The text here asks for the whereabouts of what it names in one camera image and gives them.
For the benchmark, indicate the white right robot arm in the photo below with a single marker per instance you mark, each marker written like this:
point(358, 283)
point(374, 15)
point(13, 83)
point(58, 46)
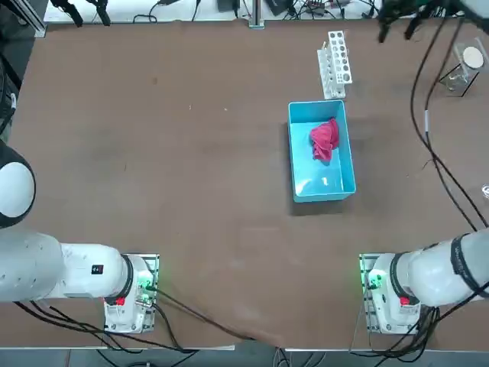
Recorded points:
point(431, 275)

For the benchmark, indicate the pink rag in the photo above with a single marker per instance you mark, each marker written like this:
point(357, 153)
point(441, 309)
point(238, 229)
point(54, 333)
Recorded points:
point(324, 139)

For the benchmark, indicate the blue plastic storage box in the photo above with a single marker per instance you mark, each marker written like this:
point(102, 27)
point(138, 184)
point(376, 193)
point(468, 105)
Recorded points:
point(332, 179)

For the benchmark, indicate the clear glass beaker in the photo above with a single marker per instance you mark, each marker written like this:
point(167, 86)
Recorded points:
point(486, 191)

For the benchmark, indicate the aluminium frame post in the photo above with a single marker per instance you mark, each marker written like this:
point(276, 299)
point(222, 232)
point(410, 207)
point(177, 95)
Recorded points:
point(256, 13)

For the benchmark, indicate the white test tube rack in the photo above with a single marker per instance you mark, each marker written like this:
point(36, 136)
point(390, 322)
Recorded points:
point(340, 61)

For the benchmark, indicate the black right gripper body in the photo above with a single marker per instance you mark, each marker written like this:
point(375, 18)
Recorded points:
point(405, 5)

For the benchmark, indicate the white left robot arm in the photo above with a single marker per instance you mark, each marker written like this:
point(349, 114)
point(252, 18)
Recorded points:
point(57, 267)

